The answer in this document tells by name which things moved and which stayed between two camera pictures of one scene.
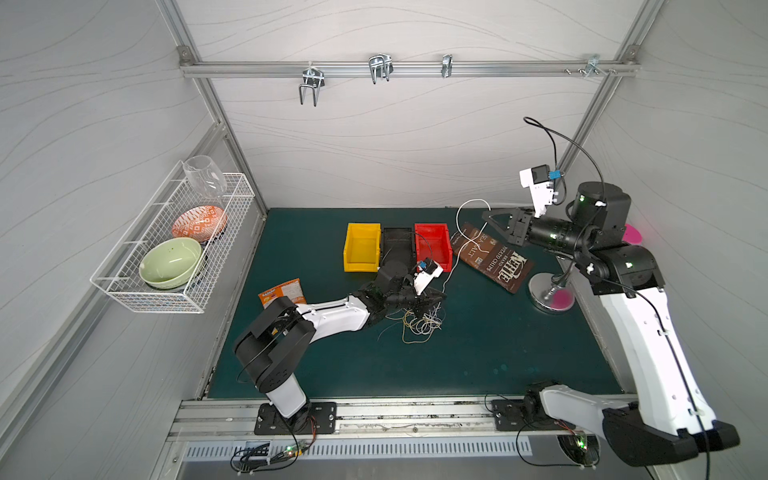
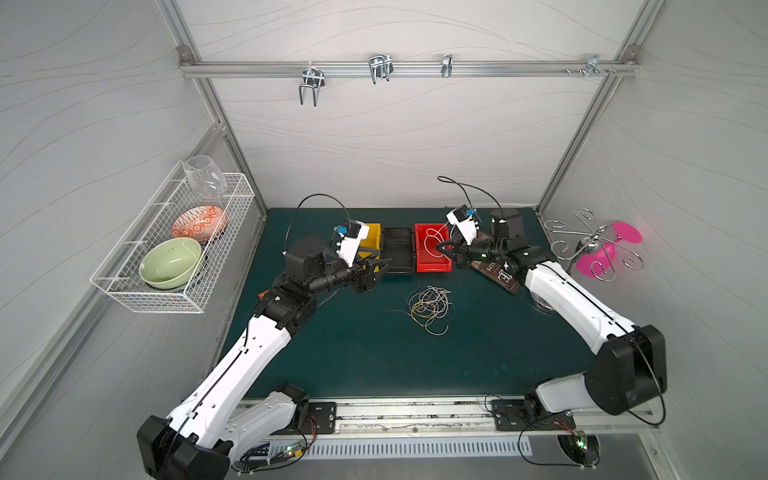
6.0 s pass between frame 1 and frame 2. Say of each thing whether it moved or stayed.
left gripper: moved
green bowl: stayed
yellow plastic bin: stayed
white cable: moved
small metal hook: stayed
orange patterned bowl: stayed
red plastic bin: stayed
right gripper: moved
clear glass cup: stayed
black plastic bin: stayed
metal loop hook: stayed
